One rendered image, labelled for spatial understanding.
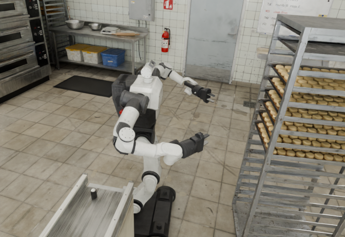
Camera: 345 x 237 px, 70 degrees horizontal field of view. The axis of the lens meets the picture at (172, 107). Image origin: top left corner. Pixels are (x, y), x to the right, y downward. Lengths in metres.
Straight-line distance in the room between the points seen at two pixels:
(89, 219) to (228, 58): 4.47
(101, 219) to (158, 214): 0.91
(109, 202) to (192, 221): 1.17
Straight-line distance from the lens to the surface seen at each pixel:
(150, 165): 1.92
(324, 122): 1.62
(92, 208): 1.53
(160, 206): 2.36
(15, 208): 2.88
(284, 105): 1.45
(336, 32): 1.40
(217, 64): 5.44
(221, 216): 2.62
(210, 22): 5.28
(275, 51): 1.81
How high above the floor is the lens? 1.99
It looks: 28 degrees down
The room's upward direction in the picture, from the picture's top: 4 degrees clockwise
